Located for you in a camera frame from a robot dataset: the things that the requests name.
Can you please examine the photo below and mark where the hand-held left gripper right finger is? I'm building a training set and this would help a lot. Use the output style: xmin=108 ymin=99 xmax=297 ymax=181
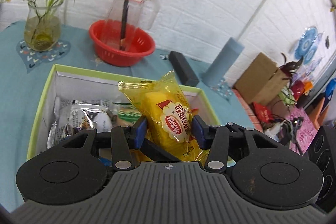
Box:
xmin=194 ymin=115 xmax=282 ymax=172

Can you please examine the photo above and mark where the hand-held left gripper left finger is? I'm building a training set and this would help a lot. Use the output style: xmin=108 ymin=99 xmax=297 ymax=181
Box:
xmin=56 ymin=118 xmax=148 ymax=171

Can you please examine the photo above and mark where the yellow bread packet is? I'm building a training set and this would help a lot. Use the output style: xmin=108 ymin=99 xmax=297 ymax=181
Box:
xmin=118 ymin=70 xmax=208 ymax=162

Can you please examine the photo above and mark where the pile of snack packets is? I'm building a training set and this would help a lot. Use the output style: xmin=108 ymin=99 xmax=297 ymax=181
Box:
xmin=47 ymin=97 xmax=143 ymax=151

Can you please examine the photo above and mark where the green cardboard box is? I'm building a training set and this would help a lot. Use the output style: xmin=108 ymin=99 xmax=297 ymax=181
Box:
xmin=26 ymin=64 xmax=233 ymax=163

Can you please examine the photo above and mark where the red packet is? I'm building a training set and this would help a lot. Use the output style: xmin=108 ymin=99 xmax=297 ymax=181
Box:
xmin=253 ymin=103 xmax=272 ymax=123

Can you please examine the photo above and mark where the black rectangular case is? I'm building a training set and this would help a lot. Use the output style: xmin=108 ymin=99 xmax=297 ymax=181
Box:
xmin=168 ymin=51 xmax=199 ymax=86

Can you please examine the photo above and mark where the blue-grey bottle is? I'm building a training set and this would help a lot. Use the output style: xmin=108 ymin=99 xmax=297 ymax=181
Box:
xmin=202 ymin=37 xmax=245 ymax=86

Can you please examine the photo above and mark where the white power strip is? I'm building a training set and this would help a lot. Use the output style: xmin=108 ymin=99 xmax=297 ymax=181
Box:
xmin=264 ymin=119 xmax=292 ymax=143

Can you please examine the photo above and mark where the red plastic basket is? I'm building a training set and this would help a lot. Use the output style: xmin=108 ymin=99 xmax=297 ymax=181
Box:
xmin=89 ymin=20 xmax=156 ymax=67

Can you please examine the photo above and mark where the brown cardboard box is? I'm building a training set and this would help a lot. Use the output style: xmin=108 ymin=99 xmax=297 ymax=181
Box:
xmin=234 ymin=53 xmax=292 ymax=106

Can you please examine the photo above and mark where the red jar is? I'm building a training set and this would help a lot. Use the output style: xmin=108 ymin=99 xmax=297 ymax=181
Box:
xmin=291 ymin=81 xmax=306 ymax=94

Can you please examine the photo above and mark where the dark red plant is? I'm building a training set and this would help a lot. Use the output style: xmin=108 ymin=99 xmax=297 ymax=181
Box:
xmin=280 ymin=53 xmax=305 ymax=80

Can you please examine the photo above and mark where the glass pitcher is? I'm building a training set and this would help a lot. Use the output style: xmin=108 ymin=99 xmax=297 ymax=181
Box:
xmin=106 ymin=0 xmax=161 ymax=50

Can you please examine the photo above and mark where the black stirring stick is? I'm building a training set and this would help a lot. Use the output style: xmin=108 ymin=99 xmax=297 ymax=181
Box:
xmin=119 ymin=0 xmax=134 ymax=51

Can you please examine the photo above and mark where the black speaker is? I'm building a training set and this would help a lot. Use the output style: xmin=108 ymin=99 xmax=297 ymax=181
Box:
xmin=306 ymin=124 xmax=336 ymax=211

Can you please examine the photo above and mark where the large blue paper fan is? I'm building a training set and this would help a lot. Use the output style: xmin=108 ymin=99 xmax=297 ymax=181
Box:
xmin=295 ymin=38 xmax=317 ymax=65

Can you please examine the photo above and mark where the glass vase with yellow flowers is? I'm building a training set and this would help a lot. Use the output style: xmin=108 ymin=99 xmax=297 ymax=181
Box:
xmin=0 ymin=0 xmax=113 ymax=52

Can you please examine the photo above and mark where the green wire basket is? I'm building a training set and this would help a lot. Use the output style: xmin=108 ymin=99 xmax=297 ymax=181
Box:
xmin=280 ymin=88 xmax=298 ymax=106

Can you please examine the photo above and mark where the white wall pipe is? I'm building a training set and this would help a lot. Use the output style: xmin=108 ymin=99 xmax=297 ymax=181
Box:
xmin=238 ymin=0 xmax=289 ymax=41

